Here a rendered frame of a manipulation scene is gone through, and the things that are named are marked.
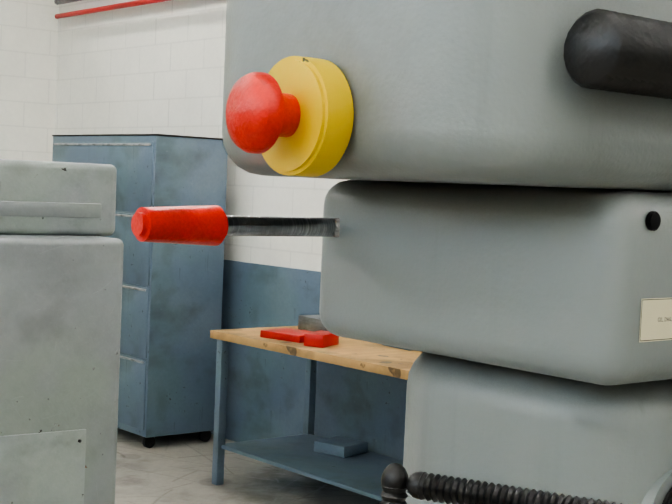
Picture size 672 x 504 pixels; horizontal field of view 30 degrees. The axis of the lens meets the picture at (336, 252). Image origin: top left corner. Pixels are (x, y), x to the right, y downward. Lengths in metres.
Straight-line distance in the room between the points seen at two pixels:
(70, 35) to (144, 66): 1.21
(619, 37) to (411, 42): 0.10
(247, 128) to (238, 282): 7.74
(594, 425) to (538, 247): 0.11
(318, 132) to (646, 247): 0.17
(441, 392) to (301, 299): 7.05
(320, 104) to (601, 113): 0.13
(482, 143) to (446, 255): 0.14
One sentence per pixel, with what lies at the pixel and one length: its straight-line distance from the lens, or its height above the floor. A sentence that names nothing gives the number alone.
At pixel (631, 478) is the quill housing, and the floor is 1.57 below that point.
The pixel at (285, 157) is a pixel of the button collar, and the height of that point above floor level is 1.74.
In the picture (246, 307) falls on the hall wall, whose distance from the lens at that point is 8.28.
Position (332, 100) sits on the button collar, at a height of 1.77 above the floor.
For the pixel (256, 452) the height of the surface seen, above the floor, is 0.23.
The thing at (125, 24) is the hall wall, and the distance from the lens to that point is 9.76.
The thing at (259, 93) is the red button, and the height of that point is 1.77.
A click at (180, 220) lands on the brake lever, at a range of 0.71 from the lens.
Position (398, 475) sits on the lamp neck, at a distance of 0.63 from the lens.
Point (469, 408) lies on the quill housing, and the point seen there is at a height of 1.60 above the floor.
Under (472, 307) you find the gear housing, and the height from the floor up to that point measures 1.66.
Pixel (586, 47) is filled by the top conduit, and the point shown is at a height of 1.79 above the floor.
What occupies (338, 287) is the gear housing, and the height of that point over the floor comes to 1.66.
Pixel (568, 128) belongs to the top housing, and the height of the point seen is 1.76.
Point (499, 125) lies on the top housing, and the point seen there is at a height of 1.76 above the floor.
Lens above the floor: 1.73
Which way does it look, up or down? 3 degrees down
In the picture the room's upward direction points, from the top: 2 degrees clockwise
